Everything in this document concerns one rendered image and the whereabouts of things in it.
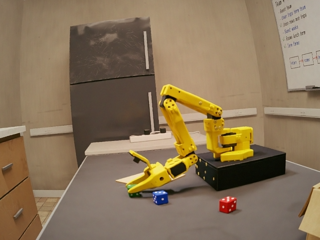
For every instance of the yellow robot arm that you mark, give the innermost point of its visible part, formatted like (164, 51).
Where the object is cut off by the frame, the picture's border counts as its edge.
(235, 141)

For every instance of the blue die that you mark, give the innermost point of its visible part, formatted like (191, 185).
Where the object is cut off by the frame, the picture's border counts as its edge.
(160, 197)

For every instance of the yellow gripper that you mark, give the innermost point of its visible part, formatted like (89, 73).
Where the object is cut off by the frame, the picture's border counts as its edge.
(155, 175)

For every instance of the beige flat mat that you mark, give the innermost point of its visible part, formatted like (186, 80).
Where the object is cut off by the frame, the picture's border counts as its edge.
(130, 178)

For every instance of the red die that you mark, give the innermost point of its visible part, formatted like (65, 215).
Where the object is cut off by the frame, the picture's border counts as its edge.
(227, 204)

